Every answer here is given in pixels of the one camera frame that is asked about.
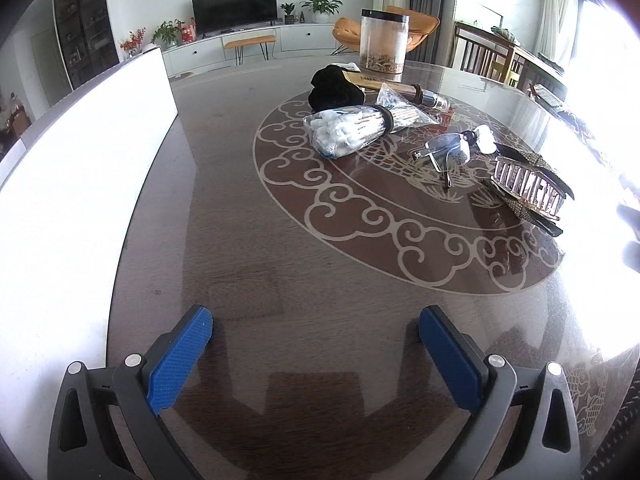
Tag wooden sideboard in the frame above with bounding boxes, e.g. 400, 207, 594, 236
510, 42, 601, 126

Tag white television cabinet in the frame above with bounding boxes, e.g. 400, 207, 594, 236
161, 22, 352, 79

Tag orange lounge chair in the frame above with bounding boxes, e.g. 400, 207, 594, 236
332, 5, 441, 57

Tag white board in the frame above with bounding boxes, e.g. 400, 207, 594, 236
0, 45, 179, 461

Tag rhinestone hair clip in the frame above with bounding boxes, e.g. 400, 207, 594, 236
479, 142, 565, 237

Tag dark glass display cabinet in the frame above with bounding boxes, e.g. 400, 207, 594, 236
52, 0, 122, 92

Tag dark wooden chair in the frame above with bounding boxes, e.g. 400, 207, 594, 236
454, 20, 517, 82

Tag bag of cotton swabs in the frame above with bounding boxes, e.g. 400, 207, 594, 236
302, 104, 397, 159

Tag red flowers in white vase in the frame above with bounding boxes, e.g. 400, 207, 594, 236
119, 27, 147, 59

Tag green bushy potted plant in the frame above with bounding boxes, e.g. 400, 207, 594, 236
151, 19, 186, 52

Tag large leafy potted plant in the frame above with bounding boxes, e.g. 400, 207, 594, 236
299, 0, 344, 24

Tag clear jar with black lid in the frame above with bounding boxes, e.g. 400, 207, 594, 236
360, 8, 411, 76

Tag clear frame glasses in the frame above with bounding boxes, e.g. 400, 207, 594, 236
412, 126, 497, 189

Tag small black scrunchie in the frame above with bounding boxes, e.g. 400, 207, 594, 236
308, 65, 367, 112

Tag bag of wooden sticks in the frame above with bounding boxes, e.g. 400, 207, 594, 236
376, 84, 443, 135

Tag black flat television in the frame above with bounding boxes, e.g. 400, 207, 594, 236
192, 0, 278, 29

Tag orange bench stool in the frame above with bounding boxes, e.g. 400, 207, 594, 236
223, 34, 278, 64

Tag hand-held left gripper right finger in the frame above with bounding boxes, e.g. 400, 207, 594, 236
418, 305, 584, 480

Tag beige tube box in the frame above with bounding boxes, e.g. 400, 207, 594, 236
344, 70, 397, 93

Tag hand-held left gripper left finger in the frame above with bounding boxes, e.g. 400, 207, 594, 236
47, 304, 216, 480

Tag dark patterned cloth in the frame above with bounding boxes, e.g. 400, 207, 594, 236
581, 372, 640, 480

